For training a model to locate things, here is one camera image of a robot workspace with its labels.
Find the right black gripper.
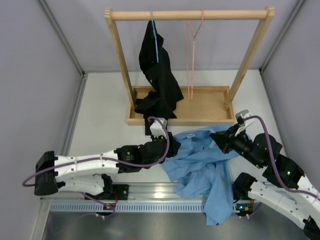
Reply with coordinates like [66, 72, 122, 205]
[209, 123, 264, 169]

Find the light blue shirt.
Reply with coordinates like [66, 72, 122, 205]
[163, 124, 239, 226]

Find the pink wire hanger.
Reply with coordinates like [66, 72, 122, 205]
[183, 9, 205, 100]

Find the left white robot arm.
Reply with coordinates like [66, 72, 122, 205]
[34, 134, 181, 200]

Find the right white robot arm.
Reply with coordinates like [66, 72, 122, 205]
[209, 125, 320, 240]

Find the black shirt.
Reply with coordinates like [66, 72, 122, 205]
[134, 20, 184, 136]

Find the wooden clothes rack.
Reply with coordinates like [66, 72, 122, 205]
[104, 5, 275, 127]

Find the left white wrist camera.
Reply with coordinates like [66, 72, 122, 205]
[150, 117, 168, 137]

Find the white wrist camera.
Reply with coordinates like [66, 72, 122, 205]
[235, 109, 255, 137]
[150, 117, 168, 137]

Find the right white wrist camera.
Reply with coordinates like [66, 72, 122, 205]
[235, 109, 255, 137]

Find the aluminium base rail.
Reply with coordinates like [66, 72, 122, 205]
[39, 181, 313, 201]

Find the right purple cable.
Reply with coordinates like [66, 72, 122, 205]
[243, 115, 320, 198]

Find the slotted cable duct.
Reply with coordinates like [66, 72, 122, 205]
[49, 201, 253, 213]

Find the blue wire hanger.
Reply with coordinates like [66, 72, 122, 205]
[150, 10, 159, 64]

